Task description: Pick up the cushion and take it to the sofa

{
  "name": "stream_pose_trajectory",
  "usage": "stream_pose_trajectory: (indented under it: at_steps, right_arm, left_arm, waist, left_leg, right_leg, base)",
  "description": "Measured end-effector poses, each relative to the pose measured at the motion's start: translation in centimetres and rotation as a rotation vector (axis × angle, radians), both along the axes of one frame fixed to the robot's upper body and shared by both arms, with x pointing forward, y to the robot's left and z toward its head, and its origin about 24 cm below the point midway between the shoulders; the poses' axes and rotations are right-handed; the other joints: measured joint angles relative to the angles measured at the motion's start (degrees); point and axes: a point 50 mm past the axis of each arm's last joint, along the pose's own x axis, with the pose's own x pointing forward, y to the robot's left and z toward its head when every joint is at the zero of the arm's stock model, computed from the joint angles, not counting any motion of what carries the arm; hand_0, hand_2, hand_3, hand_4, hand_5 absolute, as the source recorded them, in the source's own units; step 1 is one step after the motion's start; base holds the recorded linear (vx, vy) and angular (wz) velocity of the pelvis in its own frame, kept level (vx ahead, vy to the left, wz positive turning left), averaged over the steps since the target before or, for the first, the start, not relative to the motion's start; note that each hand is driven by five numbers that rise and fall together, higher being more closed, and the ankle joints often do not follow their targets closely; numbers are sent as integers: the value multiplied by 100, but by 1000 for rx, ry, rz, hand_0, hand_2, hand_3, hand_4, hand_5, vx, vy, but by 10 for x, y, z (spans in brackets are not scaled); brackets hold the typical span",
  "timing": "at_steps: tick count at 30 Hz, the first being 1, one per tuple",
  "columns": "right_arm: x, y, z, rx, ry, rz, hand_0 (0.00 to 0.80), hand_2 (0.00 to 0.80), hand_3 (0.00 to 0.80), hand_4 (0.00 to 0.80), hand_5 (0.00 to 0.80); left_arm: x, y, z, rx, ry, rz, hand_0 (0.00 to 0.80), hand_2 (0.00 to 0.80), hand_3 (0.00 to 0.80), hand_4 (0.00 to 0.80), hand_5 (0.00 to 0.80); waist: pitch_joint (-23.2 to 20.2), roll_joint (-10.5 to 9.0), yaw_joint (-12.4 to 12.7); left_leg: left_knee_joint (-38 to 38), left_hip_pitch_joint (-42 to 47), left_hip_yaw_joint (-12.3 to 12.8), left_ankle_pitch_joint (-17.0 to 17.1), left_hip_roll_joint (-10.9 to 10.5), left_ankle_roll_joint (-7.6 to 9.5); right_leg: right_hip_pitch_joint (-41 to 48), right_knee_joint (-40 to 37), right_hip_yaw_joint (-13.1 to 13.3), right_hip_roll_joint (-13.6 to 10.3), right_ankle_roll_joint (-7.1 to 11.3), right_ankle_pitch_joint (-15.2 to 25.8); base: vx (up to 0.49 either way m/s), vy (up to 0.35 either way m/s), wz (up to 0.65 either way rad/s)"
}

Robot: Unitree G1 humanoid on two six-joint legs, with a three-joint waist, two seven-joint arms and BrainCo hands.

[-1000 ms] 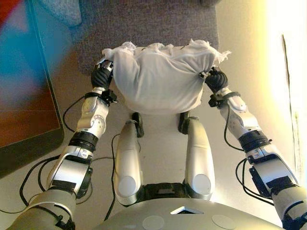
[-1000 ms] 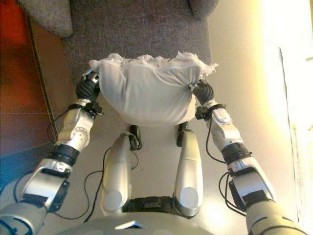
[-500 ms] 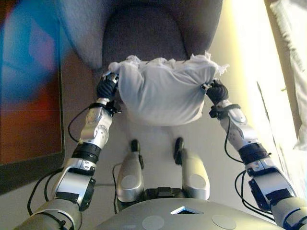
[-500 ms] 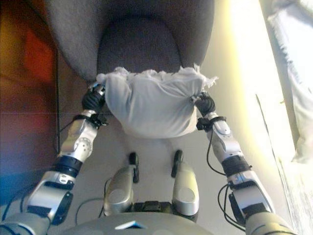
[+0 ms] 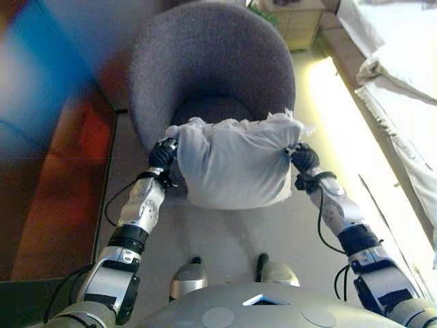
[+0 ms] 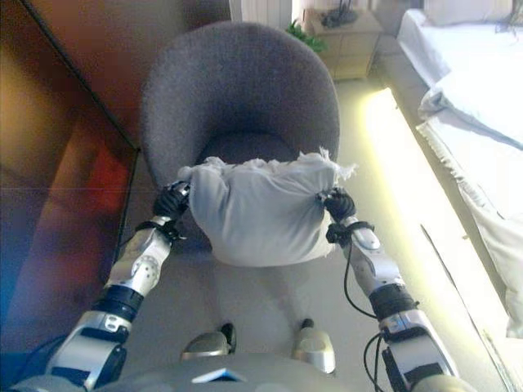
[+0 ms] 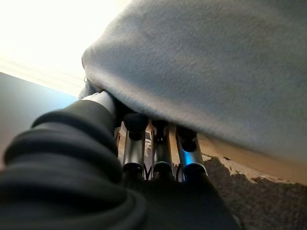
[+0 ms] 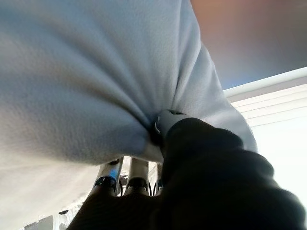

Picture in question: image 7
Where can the white fringed cushion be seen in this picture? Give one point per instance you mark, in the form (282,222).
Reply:
(204,72)

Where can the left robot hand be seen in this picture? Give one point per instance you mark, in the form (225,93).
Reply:
(72,172)

